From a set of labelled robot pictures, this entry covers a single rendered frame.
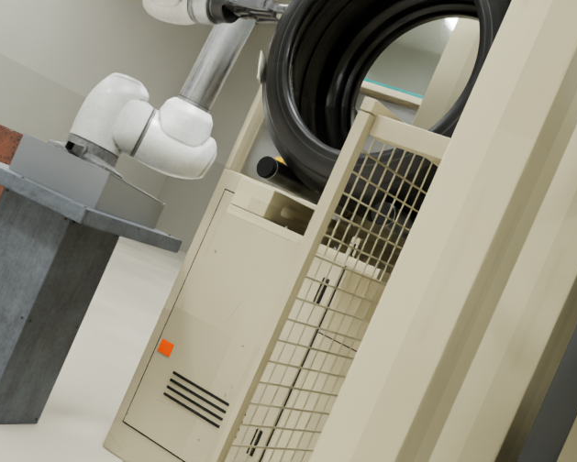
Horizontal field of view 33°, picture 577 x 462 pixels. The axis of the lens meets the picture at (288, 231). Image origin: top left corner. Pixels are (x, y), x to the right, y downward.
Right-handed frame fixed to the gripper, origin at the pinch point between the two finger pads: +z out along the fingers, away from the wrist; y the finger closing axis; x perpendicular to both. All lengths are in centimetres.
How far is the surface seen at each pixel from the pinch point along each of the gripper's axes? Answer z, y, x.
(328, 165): 27.6, -11.9, 33.6
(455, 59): 28.1, 25.8, -2.7
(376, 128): 62, -60, 37
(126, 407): -59, 60, 103
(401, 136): 66, -60, 37
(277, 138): 13.2, -10.0, 30.0
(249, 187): 11.1, -11.2, 40.9
